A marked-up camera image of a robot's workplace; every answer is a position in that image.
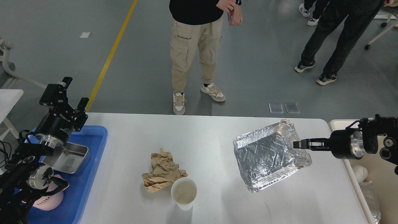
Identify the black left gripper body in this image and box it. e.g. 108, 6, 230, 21
34, 112, 74, 148

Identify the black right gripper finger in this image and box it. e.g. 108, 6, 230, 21
293, 139, 331, 151

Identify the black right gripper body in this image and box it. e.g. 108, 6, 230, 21
325, 129, 365, 159

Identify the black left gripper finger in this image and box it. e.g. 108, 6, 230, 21
39, 77, 74, 117
73, 97, 89, 132

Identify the square steel tray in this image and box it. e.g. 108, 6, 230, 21
41, 142, 91, 175

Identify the aluminium foil tray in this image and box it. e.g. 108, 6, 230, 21
233, 119, 312, 193

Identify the pink ribbed mug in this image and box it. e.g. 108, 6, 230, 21
33, 174, 69, 211

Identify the brown paper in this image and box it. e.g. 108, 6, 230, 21
141, 148, 188, 193

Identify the white paper cup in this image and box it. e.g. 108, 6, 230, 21
171, 177, 197, 210

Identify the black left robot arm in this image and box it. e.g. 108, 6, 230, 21
0, 77, 89, 224

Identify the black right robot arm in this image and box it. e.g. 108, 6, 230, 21
293, 114, 398, 165

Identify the blue plastic tray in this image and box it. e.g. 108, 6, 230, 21
28, 125, 108, 224

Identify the white side table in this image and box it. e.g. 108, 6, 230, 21
0, 88, 24, 140

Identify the beige plastic bin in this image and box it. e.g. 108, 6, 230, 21
329, 119, 398, 224

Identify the grey chair base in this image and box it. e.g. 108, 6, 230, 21
0, 36, 46, 89

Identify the clear plastic bottle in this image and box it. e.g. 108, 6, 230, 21
359, 181, 381, 224

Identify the bystander in dark trousers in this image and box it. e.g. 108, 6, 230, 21
294, 0, 398, 86

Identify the bystander in white sneakers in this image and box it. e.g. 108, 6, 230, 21
298, 0, 328, 26

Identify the person in beige trousers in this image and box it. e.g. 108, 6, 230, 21
169, 0, 243, 115

